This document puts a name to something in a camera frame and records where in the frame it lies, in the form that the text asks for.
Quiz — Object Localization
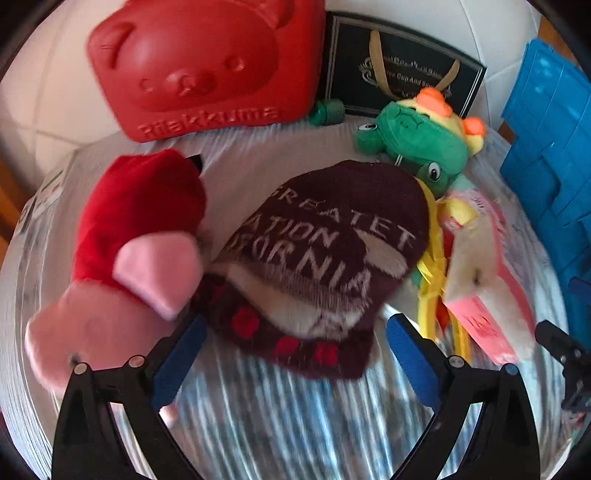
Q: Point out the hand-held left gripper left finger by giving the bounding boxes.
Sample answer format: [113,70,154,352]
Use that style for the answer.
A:
[52,314,208,480]

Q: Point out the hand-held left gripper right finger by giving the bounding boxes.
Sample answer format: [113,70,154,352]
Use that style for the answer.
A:
[385,314,541,480]

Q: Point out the blue plastic crate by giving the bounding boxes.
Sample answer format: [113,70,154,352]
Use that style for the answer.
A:
[501,38,591,296]

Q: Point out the pink pig plush red dress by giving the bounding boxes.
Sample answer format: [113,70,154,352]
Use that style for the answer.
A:
[24,148,208,425]

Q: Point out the maroon knit hat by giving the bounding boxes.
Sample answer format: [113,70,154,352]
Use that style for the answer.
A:
[191,159,432,381]

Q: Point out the small green and yellow frog plush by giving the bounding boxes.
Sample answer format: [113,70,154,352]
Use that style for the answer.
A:
[353,88,486,227]

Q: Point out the yellow ribbon strips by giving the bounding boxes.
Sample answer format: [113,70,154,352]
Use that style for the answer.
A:
[413,185,472,361]

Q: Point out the small white box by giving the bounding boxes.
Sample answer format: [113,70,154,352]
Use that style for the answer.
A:
[18,168,65,227]

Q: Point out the small green cap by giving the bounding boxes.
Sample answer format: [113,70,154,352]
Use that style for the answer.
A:
[308,99,346,127]

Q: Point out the black gift bag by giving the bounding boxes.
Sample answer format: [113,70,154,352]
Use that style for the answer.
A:
[318,11,488,118]

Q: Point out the red bear-face plastic case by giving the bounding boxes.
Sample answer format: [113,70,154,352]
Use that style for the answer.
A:
[85,0,326,143]

